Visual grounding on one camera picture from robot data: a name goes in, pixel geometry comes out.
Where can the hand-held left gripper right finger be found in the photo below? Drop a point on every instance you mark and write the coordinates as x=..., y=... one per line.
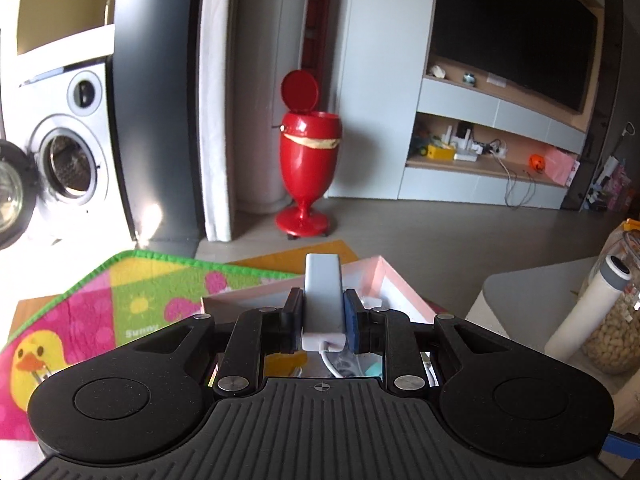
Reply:
x=350, y=322

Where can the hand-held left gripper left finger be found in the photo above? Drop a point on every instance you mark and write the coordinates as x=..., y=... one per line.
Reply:
x=297, y=317

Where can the white charger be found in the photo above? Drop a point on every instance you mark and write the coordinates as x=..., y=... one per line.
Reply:
x=323, y=295

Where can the pink cardboard box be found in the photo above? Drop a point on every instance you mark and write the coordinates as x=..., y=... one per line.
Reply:
x=395, y=280

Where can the colourful printed mat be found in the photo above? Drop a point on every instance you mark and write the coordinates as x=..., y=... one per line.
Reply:
x=150, y=300

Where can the red pedal bin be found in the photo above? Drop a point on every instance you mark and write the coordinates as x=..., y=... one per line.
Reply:
x=307, y=155

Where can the white low table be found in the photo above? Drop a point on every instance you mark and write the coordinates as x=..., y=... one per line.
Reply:
x=520, y=295

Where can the yellow toy box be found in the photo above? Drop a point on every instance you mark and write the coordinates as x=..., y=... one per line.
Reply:
x=441, y=153

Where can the white router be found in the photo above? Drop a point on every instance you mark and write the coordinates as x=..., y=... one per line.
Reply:
x=466, y=157

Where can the black upright device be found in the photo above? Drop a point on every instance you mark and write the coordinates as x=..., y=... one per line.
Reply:
x=464, y=131

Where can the white power strip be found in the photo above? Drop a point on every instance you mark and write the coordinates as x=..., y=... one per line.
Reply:
x=495, y=148

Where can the white curtain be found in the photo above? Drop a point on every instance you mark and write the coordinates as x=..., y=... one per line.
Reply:
x=217, y=100

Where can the white cylinder grey cap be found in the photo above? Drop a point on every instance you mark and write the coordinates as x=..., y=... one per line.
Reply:
x=585, y=315

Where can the orange pumpkin toy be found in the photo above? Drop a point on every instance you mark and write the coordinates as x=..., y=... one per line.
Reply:
x=537, y=162

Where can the glass jar of nuts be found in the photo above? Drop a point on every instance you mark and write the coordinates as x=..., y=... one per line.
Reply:
x=615, y=335

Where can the small white shelf item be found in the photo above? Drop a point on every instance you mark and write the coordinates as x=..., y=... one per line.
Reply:
x=437, y=71

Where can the small round shelf item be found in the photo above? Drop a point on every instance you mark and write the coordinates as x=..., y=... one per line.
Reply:
x=468, y=79

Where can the silver washing machine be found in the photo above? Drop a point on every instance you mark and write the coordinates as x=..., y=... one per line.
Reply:
x=75, y=160

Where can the white flat label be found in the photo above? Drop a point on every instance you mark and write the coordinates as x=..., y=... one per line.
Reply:
x=496, y=80

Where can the colourful toy boxes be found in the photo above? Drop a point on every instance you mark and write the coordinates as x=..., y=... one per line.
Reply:
x=607, y=185

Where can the red hanging decoration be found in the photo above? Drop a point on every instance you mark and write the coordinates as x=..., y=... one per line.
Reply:
x=317, y=15

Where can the washing machine door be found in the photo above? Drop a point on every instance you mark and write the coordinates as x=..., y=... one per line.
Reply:
x=12, y=195

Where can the black television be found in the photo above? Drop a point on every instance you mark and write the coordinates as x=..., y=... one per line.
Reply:
x=510, y=25

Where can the white wall cabinet unit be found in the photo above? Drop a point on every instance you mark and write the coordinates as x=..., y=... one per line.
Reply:
x=370, y=85

